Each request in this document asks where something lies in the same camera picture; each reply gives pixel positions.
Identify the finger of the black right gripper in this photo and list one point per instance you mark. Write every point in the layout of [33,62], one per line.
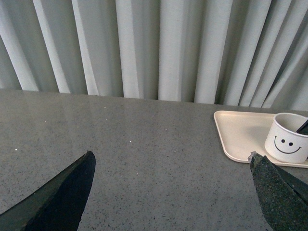
[303,129]

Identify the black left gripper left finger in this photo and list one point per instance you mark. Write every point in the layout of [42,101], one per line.
[56,206]

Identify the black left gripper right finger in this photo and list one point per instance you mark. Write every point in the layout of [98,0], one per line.
[283,198]

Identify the white smiley mug black handle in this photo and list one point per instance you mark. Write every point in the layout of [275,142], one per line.
[283,142]

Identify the cream rectangular tray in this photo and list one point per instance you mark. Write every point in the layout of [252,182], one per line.
[244,132]

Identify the pale grey curtain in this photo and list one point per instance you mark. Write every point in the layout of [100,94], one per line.
[233,52]

